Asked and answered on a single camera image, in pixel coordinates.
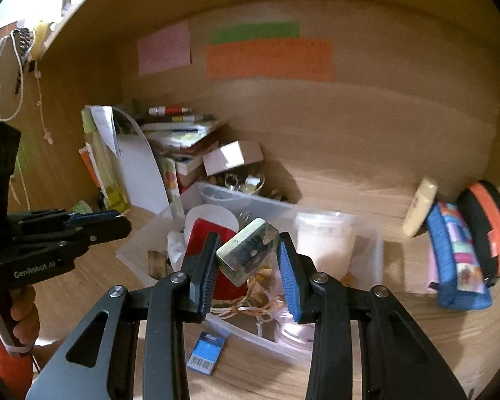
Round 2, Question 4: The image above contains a small white cardboard box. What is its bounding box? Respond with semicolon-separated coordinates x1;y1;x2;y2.
202;141;264;176

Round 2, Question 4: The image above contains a green sticky note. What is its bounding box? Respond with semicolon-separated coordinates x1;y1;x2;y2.
211;22;300;44

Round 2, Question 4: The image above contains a pink sticky note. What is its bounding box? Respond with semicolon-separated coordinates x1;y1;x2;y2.
137;22;191;75

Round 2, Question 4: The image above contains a white plastic bag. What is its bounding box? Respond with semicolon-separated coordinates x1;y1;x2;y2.
167;231;187;271

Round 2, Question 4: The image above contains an orange sticky note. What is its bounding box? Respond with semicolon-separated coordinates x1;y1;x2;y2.
206;38;333;82

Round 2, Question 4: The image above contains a cream lotion bottle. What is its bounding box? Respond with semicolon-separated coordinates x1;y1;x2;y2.
402;177;438;237

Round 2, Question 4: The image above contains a clear plastic storage bin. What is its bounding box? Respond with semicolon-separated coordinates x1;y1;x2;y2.
115;180;385;368

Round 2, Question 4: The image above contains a blue staples box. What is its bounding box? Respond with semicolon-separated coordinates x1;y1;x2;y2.
187;331;226;376

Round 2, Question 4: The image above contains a stack of books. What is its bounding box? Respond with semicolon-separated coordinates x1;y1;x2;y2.
137;107;226;176

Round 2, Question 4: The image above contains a red pouch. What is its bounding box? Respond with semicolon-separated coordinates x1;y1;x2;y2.
183;217;251;302

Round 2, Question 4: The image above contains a beige tape roll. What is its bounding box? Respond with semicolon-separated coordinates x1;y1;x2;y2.
295;212;357;280

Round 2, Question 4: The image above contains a left hand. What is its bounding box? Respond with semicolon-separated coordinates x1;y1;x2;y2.
10;285;40;346

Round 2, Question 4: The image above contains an orange book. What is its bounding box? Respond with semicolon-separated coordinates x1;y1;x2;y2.
78;145;101;189

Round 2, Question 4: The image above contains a black orange zip case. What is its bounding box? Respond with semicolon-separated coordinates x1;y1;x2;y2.
457;180;500;287

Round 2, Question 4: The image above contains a silver metal box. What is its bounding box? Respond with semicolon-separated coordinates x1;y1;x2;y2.
216;218;280;287

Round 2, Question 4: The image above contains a blue patchwork pouch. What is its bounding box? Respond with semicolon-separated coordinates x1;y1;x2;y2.
426;201;492;312

